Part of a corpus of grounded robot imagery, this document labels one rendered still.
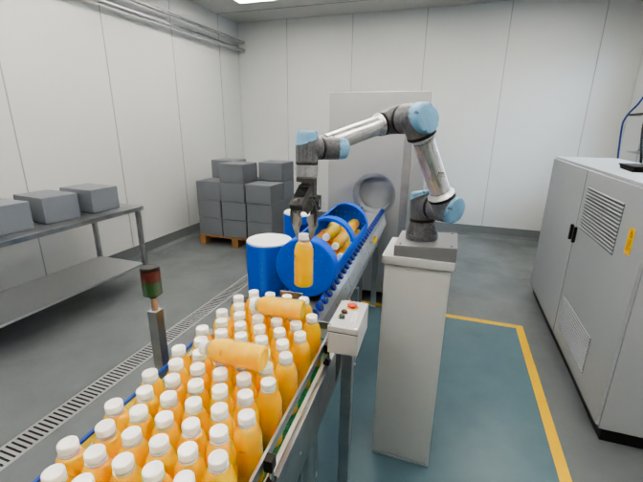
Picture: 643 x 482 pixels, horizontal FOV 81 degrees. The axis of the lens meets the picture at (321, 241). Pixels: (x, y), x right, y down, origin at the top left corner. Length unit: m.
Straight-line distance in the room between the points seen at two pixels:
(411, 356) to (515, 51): 5.38
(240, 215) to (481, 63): 4.19
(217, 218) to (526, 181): 4.72
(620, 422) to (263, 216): 4.16
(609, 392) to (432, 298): 1.27
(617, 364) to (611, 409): 0.29
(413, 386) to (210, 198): 4.26
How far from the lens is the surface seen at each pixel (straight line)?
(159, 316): 1.44
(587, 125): 6.77
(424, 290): 1.80
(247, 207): 5.34
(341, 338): 1.26
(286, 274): 1.77
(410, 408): 2.15
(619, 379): 2.71
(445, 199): 1.66
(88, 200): 4.11
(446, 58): 6.62
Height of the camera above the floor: 1.72
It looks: 17 degrees down
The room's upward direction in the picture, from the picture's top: 1 degrees clockwise
